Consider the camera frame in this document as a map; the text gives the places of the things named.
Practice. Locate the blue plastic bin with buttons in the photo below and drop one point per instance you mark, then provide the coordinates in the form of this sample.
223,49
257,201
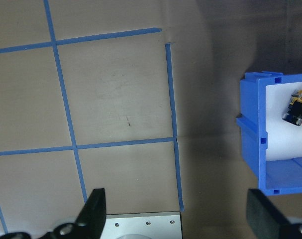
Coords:
250,149

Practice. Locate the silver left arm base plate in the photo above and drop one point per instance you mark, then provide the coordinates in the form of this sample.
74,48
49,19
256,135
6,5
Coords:
160,227

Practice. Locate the small parts in bin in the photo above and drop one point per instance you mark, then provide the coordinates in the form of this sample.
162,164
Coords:
277,139

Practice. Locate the black button with yellow base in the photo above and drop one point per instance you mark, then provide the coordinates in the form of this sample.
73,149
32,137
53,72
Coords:
296,109

